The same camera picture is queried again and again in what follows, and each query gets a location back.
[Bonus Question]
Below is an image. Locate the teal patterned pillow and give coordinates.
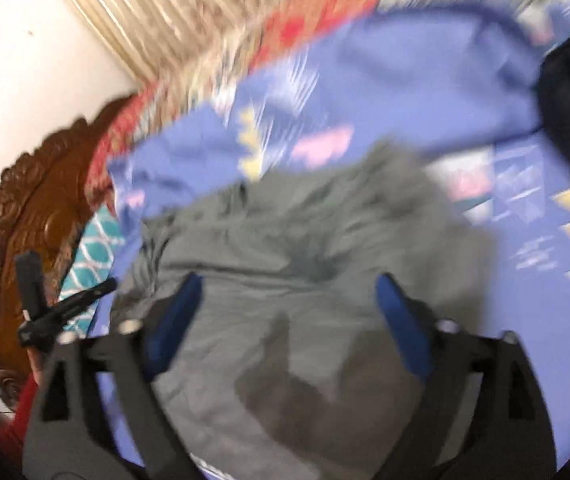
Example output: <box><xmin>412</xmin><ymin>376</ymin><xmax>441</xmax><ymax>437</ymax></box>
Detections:
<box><xmin>59</xmin><ymin>209</ymin><xmax>126</xmax><ymax>335</ymax></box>

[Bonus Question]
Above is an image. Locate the blue printed bedsheet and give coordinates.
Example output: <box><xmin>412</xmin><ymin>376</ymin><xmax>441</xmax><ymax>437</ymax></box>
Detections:
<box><xmin>87</xmin><ymin>2</ymin><xmax>570</xmax><ymax>480</ymax></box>

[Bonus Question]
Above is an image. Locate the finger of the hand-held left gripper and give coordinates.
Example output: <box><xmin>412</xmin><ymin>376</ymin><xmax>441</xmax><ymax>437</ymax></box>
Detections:
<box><xmin>16</xmin><ymin>251</ymin><xmax>46</xmax><ymax>323</ymax></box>
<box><xmin>19</xmin><ymin>278</ymin><xmax>118</xmax><ymax>357</ymax></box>

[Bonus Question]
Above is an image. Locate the grey garment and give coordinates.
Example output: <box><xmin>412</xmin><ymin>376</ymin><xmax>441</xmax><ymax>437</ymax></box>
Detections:
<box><xmin>110</xmin><ymin>141</ymin><xmax>497</xmax><ymax>480</ymax></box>

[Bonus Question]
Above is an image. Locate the carved wooden headboard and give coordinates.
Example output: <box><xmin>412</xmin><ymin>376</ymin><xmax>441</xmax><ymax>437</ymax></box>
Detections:
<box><xmin>0</xmin><ymin>97</ymin><xmax>138</xmax><ymax>403</ymax></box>

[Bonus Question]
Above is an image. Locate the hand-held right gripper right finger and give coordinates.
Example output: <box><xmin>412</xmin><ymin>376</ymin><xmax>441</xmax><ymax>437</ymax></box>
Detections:
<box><xmin>375</xmin><ymin>273</ymin><xmax>558</xmax><ymax>480</ymax></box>

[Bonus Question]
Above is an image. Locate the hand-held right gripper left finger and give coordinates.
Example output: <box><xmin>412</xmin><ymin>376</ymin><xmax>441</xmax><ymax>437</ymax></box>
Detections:
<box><xmin>22</xmin><ymin>272</ymin><xmax>204</xmax><ymax>480</ymax></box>

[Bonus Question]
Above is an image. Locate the beige pleated curtain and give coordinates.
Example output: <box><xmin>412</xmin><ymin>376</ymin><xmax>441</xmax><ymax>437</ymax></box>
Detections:
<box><xmin>40</xmin><ymin>0</ymin><xmax>251</xmax><ymax>88</ymax></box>

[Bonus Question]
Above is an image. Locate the red patterned blanket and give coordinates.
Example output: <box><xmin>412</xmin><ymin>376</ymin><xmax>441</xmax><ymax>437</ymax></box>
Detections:
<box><xmin>85</xmin><ymin>0</ymin><xmax>388</xmax><ymax>211</ymax></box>

